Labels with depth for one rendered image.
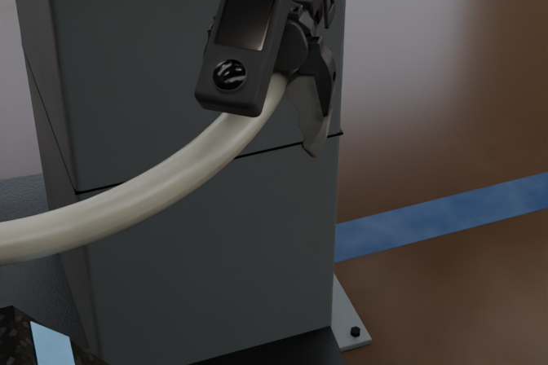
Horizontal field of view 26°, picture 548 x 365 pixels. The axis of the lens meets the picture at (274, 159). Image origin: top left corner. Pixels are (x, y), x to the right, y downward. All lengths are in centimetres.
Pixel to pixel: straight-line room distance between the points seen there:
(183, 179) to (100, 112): 76
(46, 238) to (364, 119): 171
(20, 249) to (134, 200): 8
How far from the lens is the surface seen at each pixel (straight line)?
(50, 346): 94
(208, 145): 86
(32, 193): 232
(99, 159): 164
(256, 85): 82
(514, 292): 214
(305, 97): 92
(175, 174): 84
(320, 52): 89
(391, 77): 262
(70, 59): 154
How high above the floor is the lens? 150
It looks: 39 degrees down
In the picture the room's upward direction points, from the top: straight up
